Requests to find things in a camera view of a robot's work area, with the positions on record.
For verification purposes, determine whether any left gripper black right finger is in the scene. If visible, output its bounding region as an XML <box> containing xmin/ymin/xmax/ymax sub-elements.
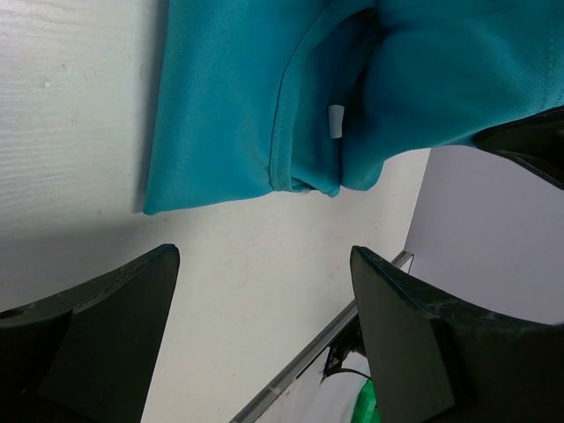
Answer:
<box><xmin>350</xmin><ymin>246</ymin><xmax>563</xmax><ymax>422</ymax></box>

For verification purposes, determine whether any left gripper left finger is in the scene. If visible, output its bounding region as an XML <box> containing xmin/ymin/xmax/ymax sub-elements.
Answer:
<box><xmin>1</xmin><ymin>244</ymin><xmax>180</xmax><ymax>422</ymax></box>

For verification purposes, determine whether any teal t-shirt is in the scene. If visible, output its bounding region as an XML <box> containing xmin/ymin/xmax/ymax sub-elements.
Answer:
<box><xmin>143</xmin><ymin>1</ymin><xmax>563</xmax><ymax>215</ymax></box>

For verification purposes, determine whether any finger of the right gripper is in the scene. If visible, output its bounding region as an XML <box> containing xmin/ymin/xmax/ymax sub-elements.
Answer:
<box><xmin>471</xmin><ymin>106</ymin><xmax>564</xmax><ymax>190</ymax></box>

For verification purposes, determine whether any aluminium front rail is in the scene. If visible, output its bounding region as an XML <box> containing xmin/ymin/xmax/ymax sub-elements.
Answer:
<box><xmin>228</xmin><ymin>250</ymin><xmax>418</xmax><ymax>423</ymax></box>

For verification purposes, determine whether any green object below table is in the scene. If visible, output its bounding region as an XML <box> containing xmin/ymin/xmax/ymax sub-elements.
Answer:
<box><xmin>351</xmin><ymin>381</ymin><xmax>381</xmax><ymax>423</ymax></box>

